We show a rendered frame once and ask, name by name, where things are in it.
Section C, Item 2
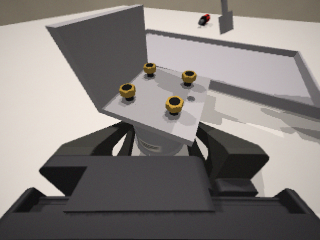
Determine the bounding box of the red-handled nut driver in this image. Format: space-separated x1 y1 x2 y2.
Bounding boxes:
198 14 210 26

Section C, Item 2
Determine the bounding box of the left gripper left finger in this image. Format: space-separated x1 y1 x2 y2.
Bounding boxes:
52 121 135 156

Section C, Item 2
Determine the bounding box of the yellow hex nut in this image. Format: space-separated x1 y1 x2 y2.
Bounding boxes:
182 70 197 83
144 63 156 74
165 96 184 113
119 83 136 98

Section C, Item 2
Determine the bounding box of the blue electric nut driver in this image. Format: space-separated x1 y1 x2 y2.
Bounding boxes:
218 0 234 35

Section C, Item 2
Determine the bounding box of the grey l-shaped bracket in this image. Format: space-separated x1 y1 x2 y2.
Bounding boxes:
45 4 211 146

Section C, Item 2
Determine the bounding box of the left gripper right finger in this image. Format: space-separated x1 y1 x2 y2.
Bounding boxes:
187 121 269 186

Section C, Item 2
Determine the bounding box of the grey shallow tray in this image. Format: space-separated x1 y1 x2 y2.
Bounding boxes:
145 29 320 119

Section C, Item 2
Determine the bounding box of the dark grey cylinder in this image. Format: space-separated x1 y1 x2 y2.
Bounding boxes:
133 125 184 156

